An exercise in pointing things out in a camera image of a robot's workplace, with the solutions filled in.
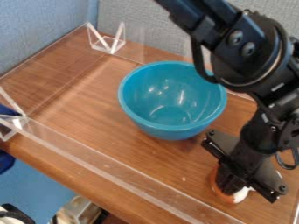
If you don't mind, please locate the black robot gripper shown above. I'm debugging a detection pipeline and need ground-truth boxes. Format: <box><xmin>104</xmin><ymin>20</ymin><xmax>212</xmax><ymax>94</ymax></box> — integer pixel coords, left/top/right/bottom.
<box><xmin>201</xmin><ymin>129</ymin><xmax>288</xmax><ymax>203</ymax></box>

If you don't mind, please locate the blue bowl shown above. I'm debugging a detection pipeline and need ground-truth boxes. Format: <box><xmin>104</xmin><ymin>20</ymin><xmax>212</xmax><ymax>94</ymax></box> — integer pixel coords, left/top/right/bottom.
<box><xmin>117</xmin><ymin>61</ymin><xmax>228</xmax><ymax>140</ymax></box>

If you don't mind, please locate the brown and white toy mushroom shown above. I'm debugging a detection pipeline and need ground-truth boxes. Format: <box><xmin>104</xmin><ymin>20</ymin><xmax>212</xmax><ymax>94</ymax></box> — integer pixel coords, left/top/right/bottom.
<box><xmin>208</xmin><ymin>167</ymin><xmax>255</xmax><ymax>204</ymax></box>

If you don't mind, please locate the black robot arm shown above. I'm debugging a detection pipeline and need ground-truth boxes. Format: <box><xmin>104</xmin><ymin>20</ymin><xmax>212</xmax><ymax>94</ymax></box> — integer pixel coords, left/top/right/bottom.
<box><xmin>155</xmin><ymin>0</ymin><xmax>299</xmax><ymax>202</ymax></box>

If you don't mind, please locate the clear acrylic front barrier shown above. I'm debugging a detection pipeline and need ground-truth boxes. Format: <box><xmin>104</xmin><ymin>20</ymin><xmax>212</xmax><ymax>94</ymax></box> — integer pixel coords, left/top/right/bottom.
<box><xmin>0</xmin><ymin>113</ymin><xmax>249</xmax><ymax>224</ymax></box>

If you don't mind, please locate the black and white object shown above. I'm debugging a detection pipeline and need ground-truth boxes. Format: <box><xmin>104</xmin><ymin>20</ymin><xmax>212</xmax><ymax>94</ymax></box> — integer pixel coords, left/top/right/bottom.
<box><xmin>0</xmin><ymin>204</ymin><xmax>36</xmax><ymax>224</ymax></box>

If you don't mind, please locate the blue cloth object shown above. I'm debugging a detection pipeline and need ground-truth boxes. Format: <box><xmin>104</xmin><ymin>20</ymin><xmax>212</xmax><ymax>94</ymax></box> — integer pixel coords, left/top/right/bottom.
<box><xmin>0</xmin><ymin>103</ymin><xmax>21</xmax><ymax>175</ymax></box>

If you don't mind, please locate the metal table frame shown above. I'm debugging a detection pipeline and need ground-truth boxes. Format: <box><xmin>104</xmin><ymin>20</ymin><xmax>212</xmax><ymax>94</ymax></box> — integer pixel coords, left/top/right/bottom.
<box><xmin>53</xmin><ymin>195</ymin><xmax>103</xmax><ymax>224</ymax></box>

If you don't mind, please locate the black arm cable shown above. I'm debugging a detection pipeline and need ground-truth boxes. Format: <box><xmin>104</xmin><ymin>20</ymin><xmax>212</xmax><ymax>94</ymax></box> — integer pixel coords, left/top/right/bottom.
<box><xmin>191</xmin><ymin>38</ymin><xmax>225</xmax><ymax>86</ymax></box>

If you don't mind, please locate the clear acrylic corner bracket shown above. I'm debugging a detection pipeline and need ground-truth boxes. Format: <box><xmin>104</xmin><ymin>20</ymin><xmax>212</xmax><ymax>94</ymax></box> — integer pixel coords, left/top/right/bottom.
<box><xmin>85</xmin><ymin>22</ymin><xmax>127</xmax><ymax>54</ymax></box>

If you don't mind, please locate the clear acrylic left bracket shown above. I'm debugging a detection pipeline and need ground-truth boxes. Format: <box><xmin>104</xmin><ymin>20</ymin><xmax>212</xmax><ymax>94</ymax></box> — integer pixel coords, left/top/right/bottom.
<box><xmin>0</xmin><ymin>87</ymin><xmax>28</xmax><ymax>142</ymax></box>

